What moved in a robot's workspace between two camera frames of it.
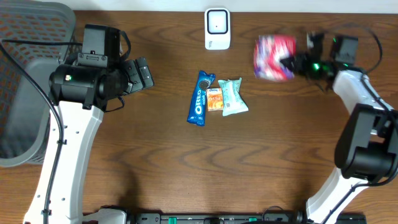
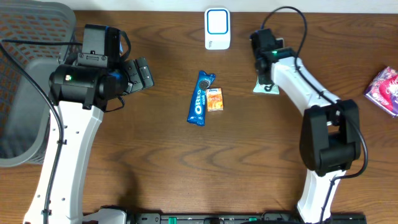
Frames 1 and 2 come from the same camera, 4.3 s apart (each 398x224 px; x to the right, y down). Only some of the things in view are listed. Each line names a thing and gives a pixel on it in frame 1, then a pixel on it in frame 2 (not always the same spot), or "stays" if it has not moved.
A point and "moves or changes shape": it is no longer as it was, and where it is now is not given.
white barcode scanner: [217, 28] stays
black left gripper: [134, 76] stays
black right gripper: [299, 65] -> [265, 81]
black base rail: [237, 218] stays
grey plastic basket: [40, 33] stays
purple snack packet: [269, 50] moves or changes shape
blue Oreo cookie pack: [197, 111] stays
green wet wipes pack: [232, 102] -> [260, 88]
